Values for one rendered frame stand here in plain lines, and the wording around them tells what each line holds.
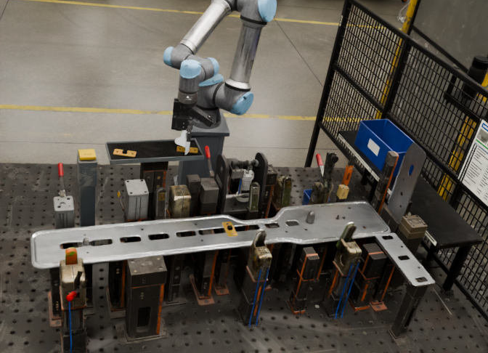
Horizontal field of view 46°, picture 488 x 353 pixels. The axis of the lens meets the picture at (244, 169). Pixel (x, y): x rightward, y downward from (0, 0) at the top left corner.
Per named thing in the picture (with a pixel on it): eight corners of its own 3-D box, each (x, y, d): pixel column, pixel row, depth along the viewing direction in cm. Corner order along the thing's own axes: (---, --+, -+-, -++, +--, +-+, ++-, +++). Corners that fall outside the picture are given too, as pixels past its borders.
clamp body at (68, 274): (60, 366, 191) (57, 287, 172) (57, 333, 203) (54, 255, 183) (92, 361, 195) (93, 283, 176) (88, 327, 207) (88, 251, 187)
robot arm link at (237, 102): (224, 104, 263) (252, -17, 241) (251, 115, 257) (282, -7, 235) (209, 108, 252) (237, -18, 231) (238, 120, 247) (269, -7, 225)
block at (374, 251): (352, 313, 232) (370, 261, 217) (340, 293, 241) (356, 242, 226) (372, 309, 235) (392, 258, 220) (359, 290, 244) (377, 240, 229)
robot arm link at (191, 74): (207, 62, 212) (193, 69, 206) (203, 89, 218) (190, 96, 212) (189, 56, 215) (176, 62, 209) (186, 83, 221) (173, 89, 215)
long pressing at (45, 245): (32, 276, 184) (32, 272, 183) (30, 232, 202) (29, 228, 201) (393, 234, 232) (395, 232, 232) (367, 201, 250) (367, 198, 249)
